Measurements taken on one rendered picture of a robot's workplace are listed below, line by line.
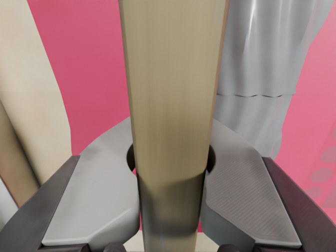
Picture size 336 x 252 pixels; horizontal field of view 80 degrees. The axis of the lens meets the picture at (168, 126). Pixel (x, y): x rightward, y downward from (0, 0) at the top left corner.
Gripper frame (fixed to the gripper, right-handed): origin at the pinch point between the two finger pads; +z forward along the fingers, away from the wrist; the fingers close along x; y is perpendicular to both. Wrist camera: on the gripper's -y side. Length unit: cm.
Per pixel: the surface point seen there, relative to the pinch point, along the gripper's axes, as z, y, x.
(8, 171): 2.6, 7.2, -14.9
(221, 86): 5.0, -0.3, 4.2
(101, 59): 5.3, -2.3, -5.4
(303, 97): 5.3, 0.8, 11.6
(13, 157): 3.7, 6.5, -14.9
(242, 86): 4.6, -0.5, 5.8
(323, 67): 5.3, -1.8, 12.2
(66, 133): 5.2, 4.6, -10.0
